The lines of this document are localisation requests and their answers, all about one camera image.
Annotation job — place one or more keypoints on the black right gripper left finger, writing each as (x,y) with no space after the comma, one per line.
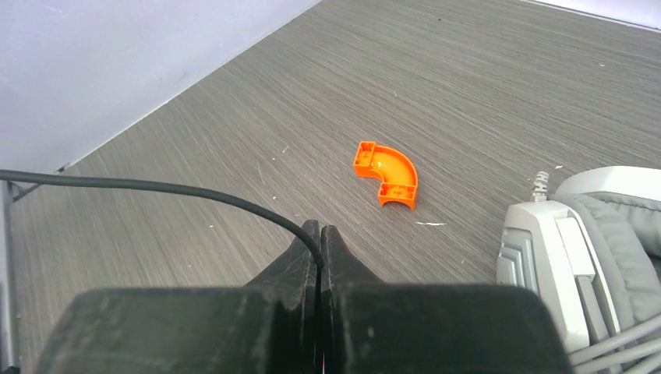
(255,328)

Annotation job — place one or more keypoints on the large white grey headphones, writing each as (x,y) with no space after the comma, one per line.
(591,251)

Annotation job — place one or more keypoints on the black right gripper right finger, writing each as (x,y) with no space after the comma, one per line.
(371,326)

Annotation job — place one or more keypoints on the orange curved plastic piece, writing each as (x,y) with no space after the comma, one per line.
(397,175)

